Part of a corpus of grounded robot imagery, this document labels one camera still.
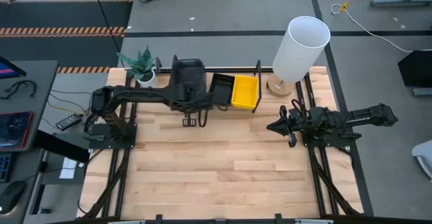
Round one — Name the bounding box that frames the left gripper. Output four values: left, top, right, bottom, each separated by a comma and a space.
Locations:
167, 94, 215, 128

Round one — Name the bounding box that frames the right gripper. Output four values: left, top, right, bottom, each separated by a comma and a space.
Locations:
266, 105, 306, 148

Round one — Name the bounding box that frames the yellow slotted plastic basket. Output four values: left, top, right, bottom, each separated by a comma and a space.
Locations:
231, 74, 259, 111

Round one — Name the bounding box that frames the green plant in white pot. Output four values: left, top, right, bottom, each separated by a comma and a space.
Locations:
115, 45, 159, 91

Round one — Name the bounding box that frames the white shade lamp wooden base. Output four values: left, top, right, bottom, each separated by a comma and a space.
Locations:
265, 16, 331, 99

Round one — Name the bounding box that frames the black power brick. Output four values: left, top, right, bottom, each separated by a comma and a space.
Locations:
55, 113, 83, 132

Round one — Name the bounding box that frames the black equipment box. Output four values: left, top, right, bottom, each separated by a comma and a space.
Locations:
33, 129, 90, 163

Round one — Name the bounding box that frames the white paper sheet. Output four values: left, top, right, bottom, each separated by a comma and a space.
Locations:
59, 157, 78, 179

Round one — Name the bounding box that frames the black floor box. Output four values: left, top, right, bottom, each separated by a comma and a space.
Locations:
398, 49, 432, 88

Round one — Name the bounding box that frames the gray side desk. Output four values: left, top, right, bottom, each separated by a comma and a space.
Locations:
0, 60, 58, 224

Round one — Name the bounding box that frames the tablet with red edge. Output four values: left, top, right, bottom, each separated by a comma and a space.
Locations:
0, 111, 34, 152

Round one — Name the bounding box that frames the black computer monitor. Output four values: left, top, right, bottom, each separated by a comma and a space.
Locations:
0, 55, 27, 80

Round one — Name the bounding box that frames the black keyboard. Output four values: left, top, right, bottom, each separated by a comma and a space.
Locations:
0, 152, 15, 184

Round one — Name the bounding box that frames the black computer mouse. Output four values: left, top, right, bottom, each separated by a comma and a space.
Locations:
0, 180, 27, 215

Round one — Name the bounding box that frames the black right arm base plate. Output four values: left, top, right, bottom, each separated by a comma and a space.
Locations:
301, 129, 362, 148

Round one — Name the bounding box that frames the wooden shelf black metal frame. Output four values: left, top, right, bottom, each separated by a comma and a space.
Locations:
167, 54, 263, 114

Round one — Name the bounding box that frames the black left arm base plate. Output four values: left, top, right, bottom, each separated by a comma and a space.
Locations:
88, 122, 138, 150

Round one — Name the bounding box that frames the black aluminium table frame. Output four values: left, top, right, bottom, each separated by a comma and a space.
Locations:
77, 67, 375, 224

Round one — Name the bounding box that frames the thin black floor cable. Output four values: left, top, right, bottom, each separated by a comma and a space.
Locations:
50, 89, 104, 114

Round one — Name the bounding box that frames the long thin black cable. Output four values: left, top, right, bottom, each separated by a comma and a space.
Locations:
90, 0, 122, 67

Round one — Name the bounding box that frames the white floor cable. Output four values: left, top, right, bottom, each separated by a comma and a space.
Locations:
330, 3, 432, 54

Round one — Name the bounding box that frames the black headset cable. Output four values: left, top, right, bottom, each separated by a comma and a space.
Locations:
0, 80, 37, 101

